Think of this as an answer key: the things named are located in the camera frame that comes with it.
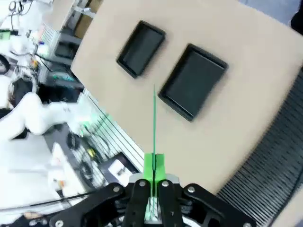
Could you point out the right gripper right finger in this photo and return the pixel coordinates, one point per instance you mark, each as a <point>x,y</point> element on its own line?
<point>170,205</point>

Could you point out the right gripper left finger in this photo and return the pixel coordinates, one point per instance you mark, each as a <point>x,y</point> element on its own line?
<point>132,205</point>

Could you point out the green perforated circuit board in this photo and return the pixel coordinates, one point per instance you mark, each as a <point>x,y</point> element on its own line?
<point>154,130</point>

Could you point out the black plastic ESD tray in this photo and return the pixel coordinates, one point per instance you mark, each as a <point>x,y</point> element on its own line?
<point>191,82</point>
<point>142,47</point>

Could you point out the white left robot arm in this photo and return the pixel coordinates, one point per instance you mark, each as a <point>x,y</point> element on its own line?
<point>33,116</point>

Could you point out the black slotted board rack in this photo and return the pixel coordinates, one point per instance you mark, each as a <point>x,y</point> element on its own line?
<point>272,165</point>

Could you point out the brown cardboard carton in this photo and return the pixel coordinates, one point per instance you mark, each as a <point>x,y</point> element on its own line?
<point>86,19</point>

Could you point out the aluminium extrusion frame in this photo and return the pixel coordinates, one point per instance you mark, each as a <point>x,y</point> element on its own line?
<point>111,132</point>

